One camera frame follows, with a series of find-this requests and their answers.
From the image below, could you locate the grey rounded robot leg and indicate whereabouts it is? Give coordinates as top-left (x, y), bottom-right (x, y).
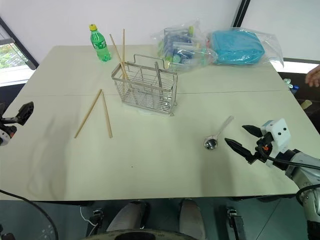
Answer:
top-left (106, 199), bottom-right (151, 233)
top-left (178, 198), bottom-right (208, 240)

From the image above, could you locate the metal wire cutlery basket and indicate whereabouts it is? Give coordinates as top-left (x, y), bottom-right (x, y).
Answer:
top-left (110, 52), bottom-right (180, 118)

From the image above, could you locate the black wall post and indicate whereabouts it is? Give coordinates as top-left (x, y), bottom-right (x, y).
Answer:
top-left (231, 0), bottom-right (252, 28)

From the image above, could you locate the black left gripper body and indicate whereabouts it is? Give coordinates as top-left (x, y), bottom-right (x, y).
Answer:
top-left (0, 116), bottom-right (21, 138)

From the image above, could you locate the green plastic bottle yellow cap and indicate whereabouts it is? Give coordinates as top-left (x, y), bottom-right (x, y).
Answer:
top-left (89, 23), bottom-right (112, 63)

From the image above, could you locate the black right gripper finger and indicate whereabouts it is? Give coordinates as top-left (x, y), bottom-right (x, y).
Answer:
top-left (241, 124), bottom-right (263, 138)
top-left (223, 137), bottom-right (256, 164)

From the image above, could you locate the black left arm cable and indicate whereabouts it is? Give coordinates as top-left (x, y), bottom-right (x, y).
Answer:
top-left (0, 188), bottom-right (60, 240)

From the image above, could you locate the metal spoon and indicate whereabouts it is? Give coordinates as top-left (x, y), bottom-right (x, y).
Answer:
top-left (203, 115), bottom-right (235, 151)

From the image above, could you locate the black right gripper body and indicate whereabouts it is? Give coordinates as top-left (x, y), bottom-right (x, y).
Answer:
top-left (252, 131), bottom-right (274, 164)

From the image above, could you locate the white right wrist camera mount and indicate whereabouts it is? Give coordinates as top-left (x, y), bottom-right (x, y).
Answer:
top-left (259, 118), bottom-right (293, 155)

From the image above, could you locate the dark side table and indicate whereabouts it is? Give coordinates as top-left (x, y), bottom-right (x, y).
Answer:
top-left (276, 71), bottom-right (320, 131)

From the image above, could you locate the black table leg bracket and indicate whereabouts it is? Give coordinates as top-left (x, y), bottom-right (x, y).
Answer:
top-left (225, 206), bottom-right (248, 240)
top-left (91, 208), bottom-right (105, 232)

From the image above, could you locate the blue folded cloth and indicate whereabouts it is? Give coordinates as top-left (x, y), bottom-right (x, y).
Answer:
top-left (210, 30), bottom-right (266, 66)

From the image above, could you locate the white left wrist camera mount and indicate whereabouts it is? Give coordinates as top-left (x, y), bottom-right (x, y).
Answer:
top-left (0, 129), bottom-right (12, 148)

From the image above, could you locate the thin white cable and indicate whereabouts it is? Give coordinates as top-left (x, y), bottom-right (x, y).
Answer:
top-left (79, 205), bottom-right (99, 235)

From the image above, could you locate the wooden chopstick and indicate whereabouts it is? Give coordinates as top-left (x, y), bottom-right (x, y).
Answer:
top-left (73, 88), bottom-right (103, 139)
top-left (109, 33), bottom-right (130, 81)
top-left (100, 90), bottom-right (114, 139)

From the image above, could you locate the metal cutlery handle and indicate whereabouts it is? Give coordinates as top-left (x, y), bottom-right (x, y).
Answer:
top-left (154, 61), bottom-right (164, 89)

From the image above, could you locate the clear bag of small items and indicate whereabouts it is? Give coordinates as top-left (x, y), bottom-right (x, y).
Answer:
top-left (149, 17), bottom-right (214, 74)

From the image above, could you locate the small white blue object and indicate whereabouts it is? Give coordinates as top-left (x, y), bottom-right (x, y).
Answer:
top-left (283, 78), bottom-right (301, 93)

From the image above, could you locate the bagged blue cloth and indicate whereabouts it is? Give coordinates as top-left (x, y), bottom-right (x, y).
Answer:
top-left (204, 26), bottom-right (285, 68)

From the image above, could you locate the bystander bare hand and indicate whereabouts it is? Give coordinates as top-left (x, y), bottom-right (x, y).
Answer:
top-left (305, 64), bottom-right (320, 88)

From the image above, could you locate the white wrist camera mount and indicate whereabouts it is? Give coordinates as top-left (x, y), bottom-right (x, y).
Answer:
top-left (0, 129), bottom-right (12, 148)
top-left (259, 118), bottom-right (293, 155)

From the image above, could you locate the black window frame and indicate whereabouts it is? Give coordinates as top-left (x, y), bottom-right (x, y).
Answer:
top-left (0, 15), bottom-right (40, 71)

